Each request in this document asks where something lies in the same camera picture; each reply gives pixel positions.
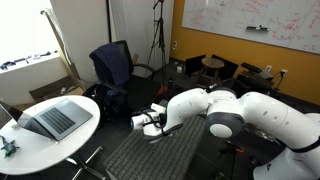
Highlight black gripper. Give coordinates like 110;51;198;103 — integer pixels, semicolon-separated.
158;112;168;128

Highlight black bag with orange trim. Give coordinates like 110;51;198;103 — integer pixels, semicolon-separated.
161;84;188;100

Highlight black office chair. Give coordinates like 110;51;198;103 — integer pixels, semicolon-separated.
88;39;163;114

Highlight black flat monitor panel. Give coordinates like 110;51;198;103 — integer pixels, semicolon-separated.
184;54;207;78
211;54;240;81

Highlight black backpack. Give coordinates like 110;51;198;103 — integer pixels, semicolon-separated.
82;83;116;126

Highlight dark blue cloth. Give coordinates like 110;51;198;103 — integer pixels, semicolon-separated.
89;42;131;88

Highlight round wooden stool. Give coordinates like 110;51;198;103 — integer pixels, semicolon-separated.
194;57;226;88

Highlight black stand with red knob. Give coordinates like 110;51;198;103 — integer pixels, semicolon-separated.
218;139;246;180

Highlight black equipment case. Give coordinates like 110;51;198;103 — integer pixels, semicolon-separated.
229;70;275;98

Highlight grey open laptop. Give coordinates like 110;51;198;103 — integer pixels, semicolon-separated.
0;97;94;142

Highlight black device on case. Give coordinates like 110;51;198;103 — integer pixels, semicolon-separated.
240;62;264;74

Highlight round white table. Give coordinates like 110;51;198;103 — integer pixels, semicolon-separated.
0;94;108;180

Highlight open cardboard box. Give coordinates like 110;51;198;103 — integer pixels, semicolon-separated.
29;75;86;103

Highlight leaning folded cardboard sheet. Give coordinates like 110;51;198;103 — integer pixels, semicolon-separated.
39;8;83;81

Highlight black whiteboard eraser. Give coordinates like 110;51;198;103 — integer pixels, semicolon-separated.
245;24;270;33

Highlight white counter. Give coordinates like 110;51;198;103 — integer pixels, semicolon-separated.
0;49;69;106

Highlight green toy lizard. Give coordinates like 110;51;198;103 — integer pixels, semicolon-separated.
0;135;20;159

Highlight black items on counter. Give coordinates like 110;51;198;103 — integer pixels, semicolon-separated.
0;50;58;71

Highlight black camera tripod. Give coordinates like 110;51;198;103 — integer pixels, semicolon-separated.
145;0;168;86

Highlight wall whiteboard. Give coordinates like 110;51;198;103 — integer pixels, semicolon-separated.
181;0;320;56

